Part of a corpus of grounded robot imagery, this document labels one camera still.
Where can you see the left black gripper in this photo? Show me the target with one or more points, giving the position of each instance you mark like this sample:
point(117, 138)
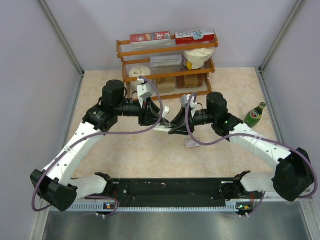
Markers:
point(149, 114)

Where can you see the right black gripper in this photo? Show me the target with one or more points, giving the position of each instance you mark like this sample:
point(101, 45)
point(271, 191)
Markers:
point(183, 129)

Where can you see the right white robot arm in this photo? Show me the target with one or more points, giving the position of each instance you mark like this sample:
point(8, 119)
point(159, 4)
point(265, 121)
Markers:
point(292, 173)

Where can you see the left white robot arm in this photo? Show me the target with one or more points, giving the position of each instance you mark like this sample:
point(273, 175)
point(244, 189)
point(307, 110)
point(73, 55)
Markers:
point(55, 183)

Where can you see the small staple box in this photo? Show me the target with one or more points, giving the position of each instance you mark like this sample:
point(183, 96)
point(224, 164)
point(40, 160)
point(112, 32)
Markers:
point(191, 144)

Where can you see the tan cardboard box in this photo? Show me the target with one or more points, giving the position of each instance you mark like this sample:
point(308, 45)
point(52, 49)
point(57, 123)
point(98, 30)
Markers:
point(166, 84)

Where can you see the brown brick-pattern box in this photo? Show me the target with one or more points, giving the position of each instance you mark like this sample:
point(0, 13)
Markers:
point(190, 81)

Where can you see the wooden three-tier shelf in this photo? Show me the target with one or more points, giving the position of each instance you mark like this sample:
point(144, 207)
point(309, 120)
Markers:
point(132, 57)

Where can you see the small white paper roll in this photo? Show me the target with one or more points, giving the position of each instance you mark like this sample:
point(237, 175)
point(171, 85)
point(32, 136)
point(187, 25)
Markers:
point(139, 70)

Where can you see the clear plastic box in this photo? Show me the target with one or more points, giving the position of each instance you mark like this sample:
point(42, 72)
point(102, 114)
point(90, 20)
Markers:
point(165, 64)

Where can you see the green glass bottle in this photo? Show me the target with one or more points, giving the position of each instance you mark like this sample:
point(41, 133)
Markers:
point(254, 116)

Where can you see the red foil wrap box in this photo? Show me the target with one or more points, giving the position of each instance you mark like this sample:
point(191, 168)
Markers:
point(152, 39)

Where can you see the red white toothpaste box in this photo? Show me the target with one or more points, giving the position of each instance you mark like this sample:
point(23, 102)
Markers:
point(194, 36)

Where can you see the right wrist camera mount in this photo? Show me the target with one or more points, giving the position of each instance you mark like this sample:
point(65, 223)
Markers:
point(185, 99)

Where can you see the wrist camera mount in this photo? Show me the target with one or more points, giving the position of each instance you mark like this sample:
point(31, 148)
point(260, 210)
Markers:
point(145, 89)
point(185, 99)

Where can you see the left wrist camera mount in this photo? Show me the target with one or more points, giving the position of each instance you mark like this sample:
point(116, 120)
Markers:
point(145, 89)

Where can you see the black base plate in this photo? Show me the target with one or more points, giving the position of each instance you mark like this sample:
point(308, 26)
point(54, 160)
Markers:
point(173, 192)

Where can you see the white slotted cable duct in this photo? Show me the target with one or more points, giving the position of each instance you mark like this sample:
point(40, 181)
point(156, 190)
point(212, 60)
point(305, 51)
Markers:
point(100, 206)

